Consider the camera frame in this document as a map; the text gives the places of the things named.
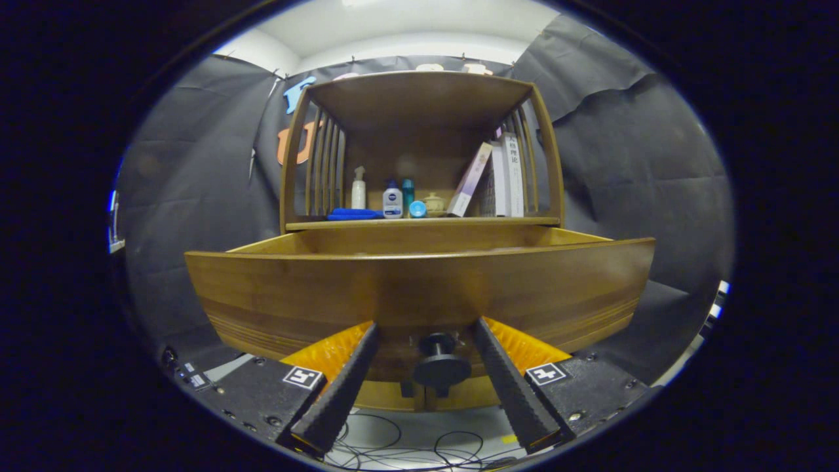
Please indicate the wooden countertop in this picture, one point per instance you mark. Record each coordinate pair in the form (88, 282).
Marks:
(491, 221)

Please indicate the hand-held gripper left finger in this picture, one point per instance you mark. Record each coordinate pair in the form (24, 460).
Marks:
(344, 393)

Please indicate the brown wooden cabinet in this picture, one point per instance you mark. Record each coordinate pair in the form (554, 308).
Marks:
(419, 98)

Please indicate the folded blue cloth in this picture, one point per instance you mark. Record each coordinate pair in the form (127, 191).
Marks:
(354, 214)

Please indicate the black electronic box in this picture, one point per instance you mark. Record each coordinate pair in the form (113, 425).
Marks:
(193, 379)

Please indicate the wooden drawer with black knob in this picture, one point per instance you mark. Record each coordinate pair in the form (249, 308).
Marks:
(419, 288)

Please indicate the patterned cover book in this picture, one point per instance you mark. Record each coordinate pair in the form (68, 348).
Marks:
(488, 190)

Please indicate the white bottle with blue cap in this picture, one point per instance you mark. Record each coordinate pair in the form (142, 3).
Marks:
(392, 203)

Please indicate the teal glass bottle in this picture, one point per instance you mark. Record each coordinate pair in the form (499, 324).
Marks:
(408, 190)

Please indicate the blue gradient cosmetic tube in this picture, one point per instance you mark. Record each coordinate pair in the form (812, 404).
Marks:
(418, 210)

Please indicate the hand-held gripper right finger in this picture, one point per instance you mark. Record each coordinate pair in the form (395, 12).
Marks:
(511, 387)

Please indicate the beige lidded tea cup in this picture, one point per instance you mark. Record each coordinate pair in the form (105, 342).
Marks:
(435, 204)

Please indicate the white pump bottle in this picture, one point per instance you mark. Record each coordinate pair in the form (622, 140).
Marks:
(358, 196)

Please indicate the wooden cabinet door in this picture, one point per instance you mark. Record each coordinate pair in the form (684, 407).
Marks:
(472, 393)
(380, 396)

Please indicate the purple cover book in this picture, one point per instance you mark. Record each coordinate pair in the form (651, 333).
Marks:
(468, 180)

